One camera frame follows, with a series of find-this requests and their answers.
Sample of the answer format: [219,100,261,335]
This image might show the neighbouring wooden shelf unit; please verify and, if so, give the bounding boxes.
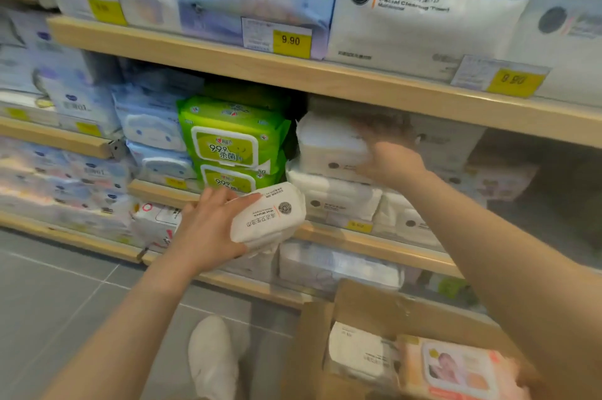
[0,0,144,264]

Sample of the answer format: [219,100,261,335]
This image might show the white wet wipes packet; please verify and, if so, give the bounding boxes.
[295,110,377,184]
[285,160,384,231]
[409,113,488,172]
[308,94,415,125]
[374,192,445,249]
[324,322,401,386]
[229,182,307,254]

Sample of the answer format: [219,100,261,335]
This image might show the grey metal shelf bracket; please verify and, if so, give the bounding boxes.
[107,138,129,160]

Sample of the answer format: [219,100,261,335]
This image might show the person's left hand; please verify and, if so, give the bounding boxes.
[167,187,264,273]

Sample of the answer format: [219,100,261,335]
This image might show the brown cardboard box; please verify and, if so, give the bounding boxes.
[280,278,542,400]

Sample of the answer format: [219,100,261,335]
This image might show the person's right hand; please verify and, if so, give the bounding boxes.
[350,120,429,191]

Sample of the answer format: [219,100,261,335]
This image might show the stack of blue white packs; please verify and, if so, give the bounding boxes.
[0,8,90,99]

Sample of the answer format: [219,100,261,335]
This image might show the stack of white towel packs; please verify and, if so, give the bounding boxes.
[327,0,602,109]

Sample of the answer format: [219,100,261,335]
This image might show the clear pack with red print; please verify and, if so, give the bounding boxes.
[130,200,281,284]

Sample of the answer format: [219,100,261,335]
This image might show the person's left forearm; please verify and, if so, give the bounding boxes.
[42,251,208,400]

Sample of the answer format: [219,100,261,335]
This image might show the stack of small pastel packs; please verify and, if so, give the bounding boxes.
[0,138,137,248]

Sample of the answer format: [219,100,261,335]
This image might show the person's right forearm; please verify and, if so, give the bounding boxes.
[402,168,602,400]

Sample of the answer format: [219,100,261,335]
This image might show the orange baby wipes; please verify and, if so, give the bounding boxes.
[397,334,532,400]
[463,155,539,203]

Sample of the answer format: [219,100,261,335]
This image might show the stack of blue logo packs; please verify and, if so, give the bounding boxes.
[37,49,124,138]

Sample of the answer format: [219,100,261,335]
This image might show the white pack with blue print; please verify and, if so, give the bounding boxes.
[278,239,405,293]

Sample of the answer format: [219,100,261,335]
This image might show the wooden store shelving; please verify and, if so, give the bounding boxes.
[46,16,602,316]

